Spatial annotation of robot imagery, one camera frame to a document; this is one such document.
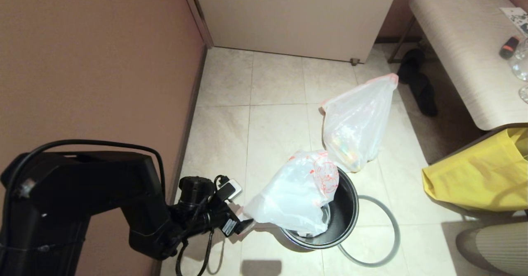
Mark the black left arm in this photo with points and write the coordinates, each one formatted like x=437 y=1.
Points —
x=82 y=193

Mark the white red-printed bag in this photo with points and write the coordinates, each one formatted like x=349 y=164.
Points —
x=297 y=193

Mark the dark baseboard strip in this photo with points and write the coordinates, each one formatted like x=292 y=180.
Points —
x=187 y=135

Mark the black round trash bin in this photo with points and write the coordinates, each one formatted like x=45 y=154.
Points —
x=344 y=214

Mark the white door panel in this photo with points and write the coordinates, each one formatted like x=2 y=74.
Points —
x=297 y=16

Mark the beige wood-grain bench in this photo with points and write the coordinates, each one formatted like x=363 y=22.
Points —
x=462 y=53

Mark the yellow fabric bag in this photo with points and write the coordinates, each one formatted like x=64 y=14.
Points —
x=474 y=181

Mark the white trash bag with rubbish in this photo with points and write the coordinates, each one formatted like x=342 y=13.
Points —
x=359 y=119

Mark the printed paper card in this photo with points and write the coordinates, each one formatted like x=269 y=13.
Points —
x=515 y=18

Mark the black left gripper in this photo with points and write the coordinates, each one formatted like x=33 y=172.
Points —
x=229 y=224

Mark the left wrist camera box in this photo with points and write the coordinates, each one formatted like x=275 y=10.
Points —
x=229 y=190

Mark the black remote with red button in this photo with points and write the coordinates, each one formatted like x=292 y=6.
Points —
x=509 y=48

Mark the black slipper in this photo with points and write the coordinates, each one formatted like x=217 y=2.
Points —
x=412 y=59
x=425 y=96

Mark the clear drinking glass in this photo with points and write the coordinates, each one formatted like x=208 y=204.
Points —
x=524 y=94
x=520 y=63

